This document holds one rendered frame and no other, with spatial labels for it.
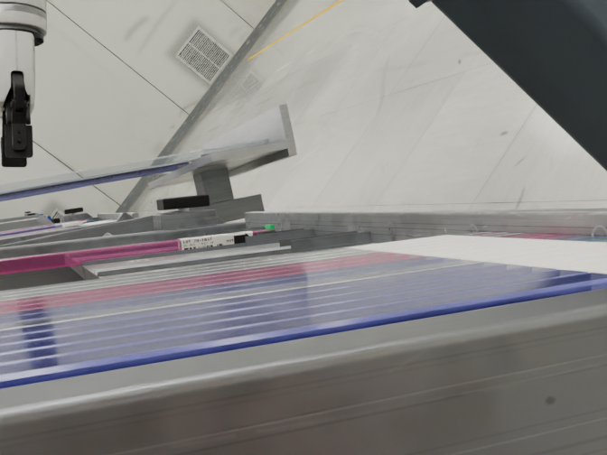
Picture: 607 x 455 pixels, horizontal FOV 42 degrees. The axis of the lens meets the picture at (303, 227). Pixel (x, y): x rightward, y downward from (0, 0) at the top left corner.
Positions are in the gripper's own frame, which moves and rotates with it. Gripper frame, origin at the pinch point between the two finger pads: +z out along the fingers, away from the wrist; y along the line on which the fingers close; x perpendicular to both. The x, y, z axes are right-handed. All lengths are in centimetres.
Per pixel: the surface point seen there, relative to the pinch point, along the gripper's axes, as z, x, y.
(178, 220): 10.4, 14.0, 26.1
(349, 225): 13, 20, 54
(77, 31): -225, 109, -696
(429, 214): 13, 19, 66
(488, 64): -49, 159, -110
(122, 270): 15, 2, 56
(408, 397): 18, 1, 93
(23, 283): 16.2, -1.4, 24.8
